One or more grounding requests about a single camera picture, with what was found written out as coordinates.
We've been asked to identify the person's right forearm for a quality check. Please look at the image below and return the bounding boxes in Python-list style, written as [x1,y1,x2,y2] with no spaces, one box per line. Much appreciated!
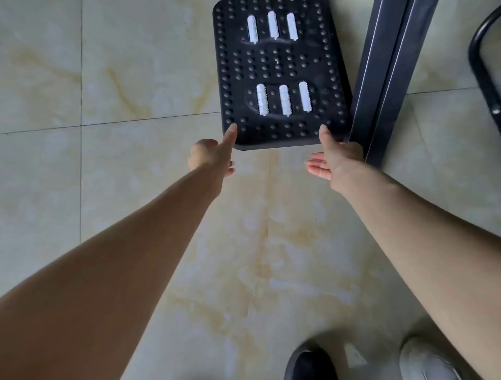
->
[330,162,501,355]

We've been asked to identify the black studded footrest white rollers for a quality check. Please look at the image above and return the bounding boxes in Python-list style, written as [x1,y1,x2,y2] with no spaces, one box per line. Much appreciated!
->
[212,0,354,151]

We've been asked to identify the person's left hand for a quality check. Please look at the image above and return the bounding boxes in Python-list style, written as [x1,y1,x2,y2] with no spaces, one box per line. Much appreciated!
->
[188,123,238,185]

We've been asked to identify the black metal desk leg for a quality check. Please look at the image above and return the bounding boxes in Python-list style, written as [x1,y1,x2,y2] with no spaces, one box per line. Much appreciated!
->
[348,0,440,169]

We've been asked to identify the person's right hand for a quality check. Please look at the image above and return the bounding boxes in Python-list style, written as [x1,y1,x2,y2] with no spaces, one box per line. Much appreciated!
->
[306,124,366,193]

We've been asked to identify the person's left forearm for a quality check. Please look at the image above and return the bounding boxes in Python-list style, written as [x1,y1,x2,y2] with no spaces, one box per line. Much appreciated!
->
[0,162,231,380]

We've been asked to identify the white shoe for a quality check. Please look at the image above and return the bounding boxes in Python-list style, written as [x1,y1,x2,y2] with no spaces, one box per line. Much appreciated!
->
[399,335,465,380]

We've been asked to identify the black shoe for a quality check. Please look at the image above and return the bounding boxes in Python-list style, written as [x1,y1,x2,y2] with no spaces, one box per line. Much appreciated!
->
[283,340,339,380]

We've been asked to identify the black curved metal tube frame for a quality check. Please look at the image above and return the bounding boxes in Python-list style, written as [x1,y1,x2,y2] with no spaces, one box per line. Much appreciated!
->
[468,5,501,136]

